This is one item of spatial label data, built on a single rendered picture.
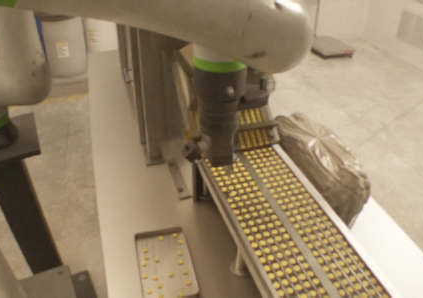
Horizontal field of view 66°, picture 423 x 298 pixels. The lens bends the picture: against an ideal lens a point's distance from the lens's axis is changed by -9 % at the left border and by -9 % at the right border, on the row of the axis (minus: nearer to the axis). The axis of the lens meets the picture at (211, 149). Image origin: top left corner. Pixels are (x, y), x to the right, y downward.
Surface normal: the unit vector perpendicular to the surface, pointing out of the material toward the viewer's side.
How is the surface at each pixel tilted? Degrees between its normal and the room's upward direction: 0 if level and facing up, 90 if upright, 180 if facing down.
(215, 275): 0
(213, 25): 110
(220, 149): 70
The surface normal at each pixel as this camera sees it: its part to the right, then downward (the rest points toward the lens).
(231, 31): 0.31, 0.77
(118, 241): 0.01, -0.83
